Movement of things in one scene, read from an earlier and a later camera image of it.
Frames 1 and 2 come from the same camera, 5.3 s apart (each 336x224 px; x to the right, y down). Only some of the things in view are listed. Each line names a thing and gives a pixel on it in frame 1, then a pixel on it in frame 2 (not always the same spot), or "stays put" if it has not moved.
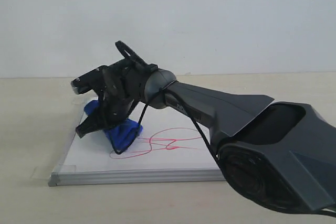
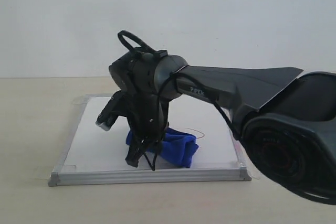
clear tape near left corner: (51, 173) stays put
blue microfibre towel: (122, 135) -> (175, 147)
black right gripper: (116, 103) -> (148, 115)
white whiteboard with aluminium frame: (172, 146) stays put
